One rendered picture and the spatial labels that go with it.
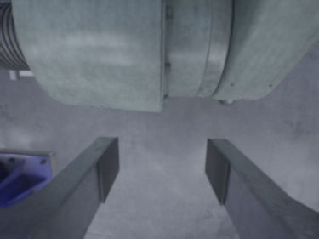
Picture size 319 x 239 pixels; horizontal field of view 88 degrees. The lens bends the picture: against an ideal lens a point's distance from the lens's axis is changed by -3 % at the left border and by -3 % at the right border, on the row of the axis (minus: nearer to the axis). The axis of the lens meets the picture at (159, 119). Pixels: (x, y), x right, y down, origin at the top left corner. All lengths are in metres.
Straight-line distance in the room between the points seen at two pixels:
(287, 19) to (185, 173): 1.49
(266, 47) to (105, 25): 0.22
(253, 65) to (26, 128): 1.80
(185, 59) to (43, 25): 0.21
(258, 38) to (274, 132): 1.52
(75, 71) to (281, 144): 1.75
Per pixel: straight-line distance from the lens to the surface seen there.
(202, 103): 1.12
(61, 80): 0.33
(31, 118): 1.84
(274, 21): 0.27
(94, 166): 0.17
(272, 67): 0.33
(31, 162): 1.95
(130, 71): 0.27
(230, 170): 0.18
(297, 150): 1.96
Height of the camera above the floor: 1.40
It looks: 77 degrees down
